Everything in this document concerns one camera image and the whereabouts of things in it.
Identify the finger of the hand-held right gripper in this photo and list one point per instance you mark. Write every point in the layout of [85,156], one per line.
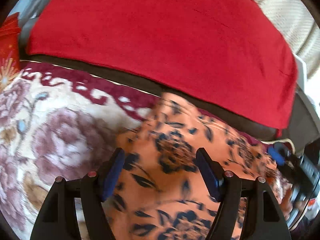
[275,153]

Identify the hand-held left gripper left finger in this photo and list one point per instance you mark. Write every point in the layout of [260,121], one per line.
[113,175]

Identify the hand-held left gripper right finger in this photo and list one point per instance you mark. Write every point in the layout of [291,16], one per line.
[208,177]

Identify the orange floral garment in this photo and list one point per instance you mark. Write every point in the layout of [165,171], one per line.
[162,155]

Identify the person's right hand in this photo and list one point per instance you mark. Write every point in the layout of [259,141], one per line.
[287,202]

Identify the brown leather sofa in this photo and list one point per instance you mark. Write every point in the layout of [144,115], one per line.
[250,125]

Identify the floral plush blanket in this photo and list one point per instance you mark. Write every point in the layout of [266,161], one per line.
[55,130]

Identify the white window sill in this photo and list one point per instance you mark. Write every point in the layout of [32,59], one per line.
[302,72]

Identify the beige dotted curtain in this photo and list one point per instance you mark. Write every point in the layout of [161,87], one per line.
[287,12]

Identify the red throw blanket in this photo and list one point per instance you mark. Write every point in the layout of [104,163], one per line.
[162,37]

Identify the red tin box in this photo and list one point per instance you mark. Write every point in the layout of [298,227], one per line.
[7,45]

